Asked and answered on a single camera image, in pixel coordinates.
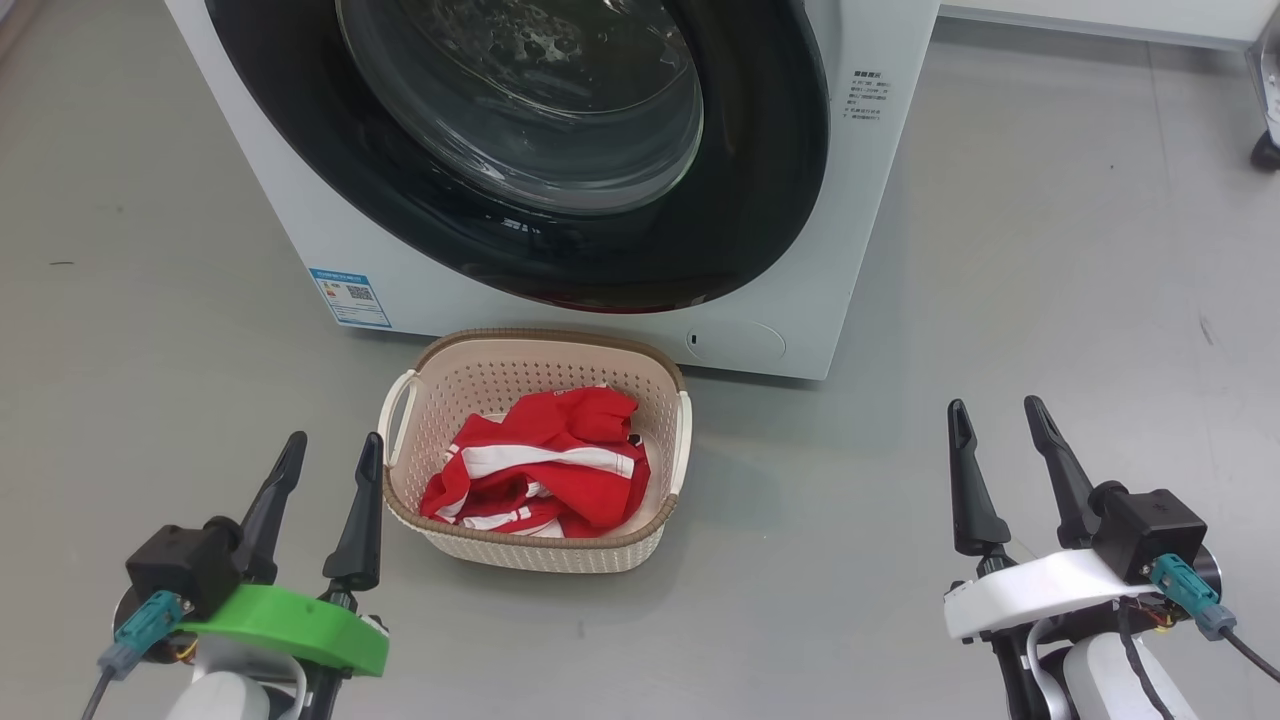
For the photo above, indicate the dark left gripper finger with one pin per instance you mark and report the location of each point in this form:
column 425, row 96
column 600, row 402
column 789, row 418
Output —
column 270, row 520
column 360, row 540

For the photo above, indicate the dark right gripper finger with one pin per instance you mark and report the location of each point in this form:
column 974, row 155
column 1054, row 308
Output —
column 1065, row 480
column 978, row 500

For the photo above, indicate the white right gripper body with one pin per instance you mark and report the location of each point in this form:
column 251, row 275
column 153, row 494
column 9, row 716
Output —
column 1040, row 590

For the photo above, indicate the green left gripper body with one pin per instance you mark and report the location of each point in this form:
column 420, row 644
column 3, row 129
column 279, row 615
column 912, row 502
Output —
column 300, row 630

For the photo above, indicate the red and white garment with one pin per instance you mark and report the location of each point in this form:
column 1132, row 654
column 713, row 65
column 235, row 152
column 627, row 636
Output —
column 560, row 470

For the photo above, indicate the black glass washing machine door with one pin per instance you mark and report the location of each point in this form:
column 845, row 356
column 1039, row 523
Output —
column 760, row 200

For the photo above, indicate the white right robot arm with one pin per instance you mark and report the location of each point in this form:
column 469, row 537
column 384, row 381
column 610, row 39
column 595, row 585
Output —
column 1095, row 685

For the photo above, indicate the cream perforated laundry basket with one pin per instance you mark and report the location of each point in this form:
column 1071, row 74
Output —
column 530, row 555

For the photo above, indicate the white front-load washing machine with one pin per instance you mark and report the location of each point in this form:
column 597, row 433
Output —
column 880, row 250

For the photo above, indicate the blue energy label sticker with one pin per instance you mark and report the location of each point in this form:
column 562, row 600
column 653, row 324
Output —
column 350, row 297

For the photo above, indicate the round filter access cover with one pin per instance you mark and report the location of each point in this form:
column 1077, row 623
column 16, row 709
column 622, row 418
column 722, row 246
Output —
column 735, row 343

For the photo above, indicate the printed instruction text decal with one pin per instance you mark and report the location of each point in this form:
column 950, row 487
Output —
column 865, row 95

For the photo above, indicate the metal cart leg with caster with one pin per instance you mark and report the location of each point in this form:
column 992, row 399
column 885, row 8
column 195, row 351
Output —
column 1268, row 100

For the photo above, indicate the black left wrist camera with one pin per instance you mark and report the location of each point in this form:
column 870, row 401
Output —
column 180, row 565

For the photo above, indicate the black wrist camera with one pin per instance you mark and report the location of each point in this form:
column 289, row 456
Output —
column 1160, row 525
column 180, row 565

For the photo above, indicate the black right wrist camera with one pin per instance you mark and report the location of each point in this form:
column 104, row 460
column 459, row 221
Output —
column 1160, row 525

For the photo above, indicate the teal right camera connector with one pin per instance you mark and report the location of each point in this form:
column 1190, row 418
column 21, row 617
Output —
column 1188, row 590

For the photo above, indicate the teal camera connector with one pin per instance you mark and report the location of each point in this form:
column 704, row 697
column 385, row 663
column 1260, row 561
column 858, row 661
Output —
column 1188, row 590
column 145, row 630

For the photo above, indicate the teal left camera connector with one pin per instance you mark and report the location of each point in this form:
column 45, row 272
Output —
column 145, row 630

